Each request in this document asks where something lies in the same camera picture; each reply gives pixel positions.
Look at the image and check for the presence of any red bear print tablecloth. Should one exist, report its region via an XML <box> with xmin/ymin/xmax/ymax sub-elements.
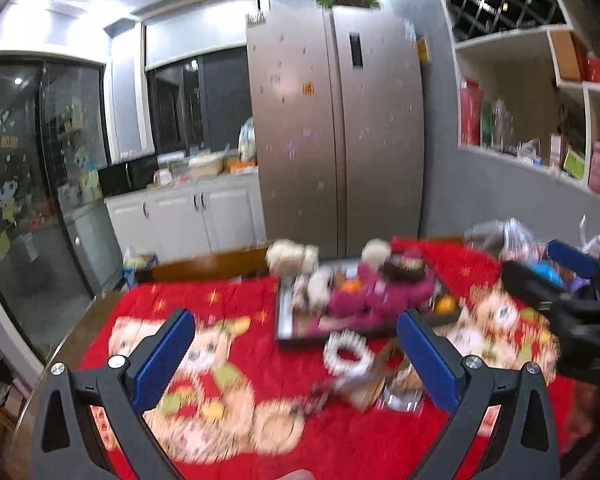
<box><xmin>76</xmin><ymin>236</ymin><xmax>581</xmax><ymax>480</ymax></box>

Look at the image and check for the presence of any white mug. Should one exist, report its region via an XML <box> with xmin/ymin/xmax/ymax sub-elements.
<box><xmin>152</xmin><ymin>168</ymin><xmax>174</xmax><ymax>186</ymax></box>

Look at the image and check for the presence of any white kitchen cabinet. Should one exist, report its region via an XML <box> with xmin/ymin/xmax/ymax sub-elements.
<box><xmin>105</xmin><ymin>172</ymin><xmax>266</xmax><ymax>263</ymax></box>

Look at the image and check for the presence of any clear plastic bag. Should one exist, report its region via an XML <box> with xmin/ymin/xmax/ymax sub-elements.
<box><xmin>463</xmin><ymin>218</ymin><xmax>545</xmax><ymax>264</ymax></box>

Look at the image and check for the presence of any tangerine in box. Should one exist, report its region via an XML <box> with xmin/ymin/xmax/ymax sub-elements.
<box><xmin>434</xmin><ymin>294</ymin><xmax>457</xmax><ymax>315</ymax></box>

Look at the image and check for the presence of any red gift box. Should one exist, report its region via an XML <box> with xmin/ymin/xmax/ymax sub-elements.
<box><xmin>460</xmin><ymin>78</ymin><xmax>483</xmax><ymax>146</ymax></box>

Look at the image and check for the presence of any magenta plush bear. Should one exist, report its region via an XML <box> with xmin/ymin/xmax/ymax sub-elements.
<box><xmin>326</xmin><ymin>262</ymin><xmax>436</xmax><ymax>323</ymax></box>

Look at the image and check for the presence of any dark brown fuzzy scrunchie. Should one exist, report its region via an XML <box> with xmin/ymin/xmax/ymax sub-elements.
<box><xmin>379</xmin><ymin>256</ymin><xmax>427</xmax><ymax>283</ymax></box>

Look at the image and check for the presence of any brown triangular snack packet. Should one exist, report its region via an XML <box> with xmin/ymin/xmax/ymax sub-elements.
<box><xmin>335</xmin><ymin>338</ymin><xmax>412</xmax><ymax>413</ymax></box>

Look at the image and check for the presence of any white fluffy scrunchie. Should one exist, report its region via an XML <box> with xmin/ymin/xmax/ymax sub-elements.
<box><xmin>289</xmin><ymin>266</ymin><xmax>334</xmax><ymax>314</ymax></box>

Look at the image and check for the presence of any silver double door refrigerator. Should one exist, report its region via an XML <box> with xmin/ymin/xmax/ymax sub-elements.
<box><xmin>247</xmin><ymin>6</ymin><xmax>425</xmax><ymax>257</ymax></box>

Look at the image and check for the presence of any white plush bunny toy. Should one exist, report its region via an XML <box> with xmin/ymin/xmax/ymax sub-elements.
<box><xmin>265</xmin><ymin>240</ymin><xmax>320</xmax><ymax>278</ymax></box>

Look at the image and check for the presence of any cream plastic basin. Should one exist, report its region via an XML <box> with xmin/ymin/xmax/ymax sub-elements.
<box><xmin>188</xmin><ymin>153</ymin><xmax>225</xmax><ymax>180</ymax></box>

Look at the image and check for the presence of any dark cardboard box tray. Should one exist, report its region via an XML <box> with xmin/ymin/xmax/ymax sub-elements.
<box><xmin>274</xmin><ymin>248</ymin><xmax>463</xmax><ymax>348</ymax></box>

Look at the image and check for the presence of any white fluffy pompom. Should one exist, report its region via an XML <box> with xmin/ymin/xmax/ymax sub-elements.
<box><xmin>361</xmin><ymin>238</ymin><xmax>391</xmax><ymax>269</ymax></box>

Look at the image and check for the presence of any orange tangerine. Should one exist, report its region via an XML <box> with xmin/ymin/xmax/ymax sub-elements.
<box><xmin>339</xmin><ymin>278</ymin><xmax>363</xmax><ymax>294</ymax></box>

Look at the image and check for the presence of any white crochet scrunchie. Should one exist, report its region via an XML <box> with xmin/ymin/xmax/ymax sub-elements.
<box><xmin>323</xmin><ymin>330</ymin><xmax>375</xmax><ymax>377</ymax></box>

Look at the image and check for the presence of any blue cardboard box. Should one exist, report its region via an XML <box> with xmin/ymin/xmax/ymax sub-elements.
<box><xmin>122</xmin><ymin>252</ymin><xmax>158</xmax><ymax>288</ymax></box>

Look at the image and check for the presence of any black microwave oven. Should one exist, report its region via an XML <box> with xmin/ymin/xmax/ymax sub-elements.
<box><xmin>98</xmin><ymin>154</ymin><xmax>159</xmax><ymax>197</ymax></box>

